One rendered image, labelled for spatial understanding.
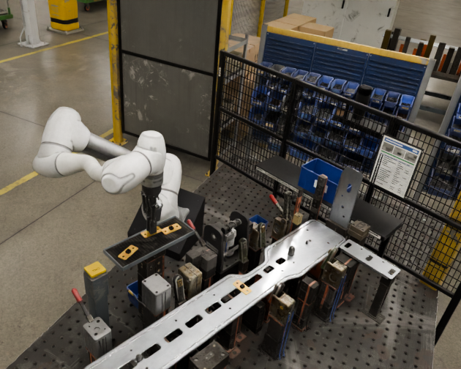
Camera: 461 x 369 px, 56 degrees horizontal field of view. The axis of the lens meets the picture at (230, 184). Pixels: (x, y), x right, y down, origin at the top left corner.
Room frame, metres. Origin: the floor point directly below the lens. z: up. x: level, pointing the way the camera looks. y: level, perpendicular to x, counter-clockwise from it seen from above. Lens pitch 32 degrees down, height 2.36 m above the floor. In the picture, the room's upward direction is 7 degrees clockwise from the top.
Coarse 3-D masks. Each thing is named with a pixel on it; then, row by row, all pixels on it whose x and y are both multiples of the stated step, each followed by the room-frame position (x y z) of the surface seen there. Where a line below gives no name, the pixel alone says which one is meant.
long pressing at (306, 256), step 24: (288, 240) 1.69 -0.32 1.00; (312, 240) 1.72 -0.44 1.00; (336, 240) 1.74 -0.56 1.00; (264, 264) 1.49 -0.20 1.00; (288, 264) 1.52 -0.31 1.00; (312, 264) 1.54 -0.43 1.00; (216, 288) 1.31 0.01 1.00; (264, 288) 1.35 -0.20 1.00; (192, 312) 1.18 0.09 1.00; (216, 312) 1.19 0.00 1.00; (240, 312) 1.21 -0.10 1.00; (144, 336) 1.04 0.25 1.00; (192, 336) 1.06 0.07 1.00; (96, 360) 0.91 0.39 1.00; (120, 360) 0.93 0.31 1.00; (144, 360) 0.94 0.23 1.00; (168, 360) 0.95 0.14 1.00
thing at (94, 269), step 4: (92, 264) 1.21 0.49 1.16; (96, 264) 1.21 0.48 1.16; (100, 264) 1.21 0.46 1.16; (84, 268) 1.19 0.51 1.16; (88, 268) 1.19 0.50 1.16; (92, 268) 1.19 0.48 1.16; (96, 268) 1.19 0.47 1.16; (100, 268) 1.20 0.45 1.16; (104, 268) 1.20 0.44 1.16; (88, 272) 1.17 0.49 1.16; (92, 272) 1.17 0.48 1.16; (96, 272) 1.17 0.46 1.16; (100, 272) 1.18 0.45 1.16; (92, 276) 1.15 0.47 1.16; (96, 276) 1.16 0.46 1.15
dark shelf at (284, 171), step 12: (276, 156) 2.50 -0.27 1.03; (264, 168) 2.32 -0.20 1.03; (276, 168) 2.34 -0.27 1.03; (288, 168) 2.36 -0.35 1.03; (300, 168) 2.37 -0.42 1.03; (276, 180) 2.24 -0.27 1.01; (288, 180) 2.22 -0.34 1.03; (324, 204) 2.01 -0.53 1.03; (360, 204) 2.05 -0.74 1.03; (360, 216) 1.93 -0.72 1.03; (372, 216) 1.95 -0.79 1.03; (384, 216) 1.96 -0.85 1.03; (372, 228) 1.83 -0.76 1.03; (384, 228) 1.84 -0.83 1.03; (396, 228) 1.87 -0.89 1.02; (384, 240) 1.78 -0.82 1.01
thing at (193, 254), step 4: (188, 252) 1.41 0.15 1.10; (192, 252) 1.42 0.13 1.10; (196, 252) 1.42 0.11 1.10; (188, 256) 1.39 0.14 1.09; (192, 256) 1.39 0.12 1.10; (196, 256) 1.39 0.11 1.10; (200, 256) 1.41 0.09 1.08; (188, 260) 1.39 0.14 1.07; (192, 260) 1.38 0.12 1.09; (196, 260) 1.39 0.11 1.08; (192, 264) 1.38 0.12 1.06; (196, 264) 1.39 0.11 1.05
